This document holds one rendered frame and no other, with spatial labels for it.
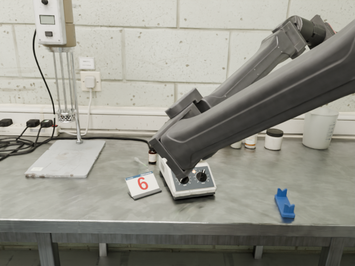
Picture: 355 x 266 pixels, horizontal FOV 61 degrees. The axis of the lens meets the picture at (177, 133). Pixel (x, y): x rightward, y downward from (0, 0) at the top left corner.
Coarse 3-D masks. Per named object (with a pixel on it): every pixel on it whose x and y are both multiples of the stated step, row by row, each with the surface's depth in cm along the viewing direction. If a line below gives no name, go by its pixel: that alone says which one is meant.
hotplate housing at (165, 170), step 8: (160, 160) 99; (160, 168) 100; (168, 168) 90; (168, 176) 90; (168, 184) 90; (176, 192) 85; (184, 192) 86; (192, 192) 86; (200, 192) 87; (208, 192) 88
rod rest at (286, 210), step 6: (282, 192) 87; (276, 198) 86; (282, 198) 86; (282, 204) 84; (288, 204) 84; (294, 204) 79; (282, 210) 81; (288, 210) 80; (282, 216) 80; (288, 216) 79; (294, 216) 79
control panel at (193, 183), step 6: (198, 168) 91; (204, 168) 91; (174, 174) 88; (192, 174) 89; (210, 174) 90; (174, 180) 87; (192, 180) 88; (198, 180) 88; (210, 180) 89; (180, 186) 86; (186, 186) 86; (192, 186) 87; (198, 186) 87; (204, 186) 87; (210, 186) 88
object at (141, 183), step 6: (150, 174) 93; (132, 180) 89; (138, 180) 90; (144, 180) 91; (150, 180) 91; (132, 186) 88; (138, 186) 89; (144, 186) 90; (150, 186) 90; (156, 186) 91; (132, 192) 87
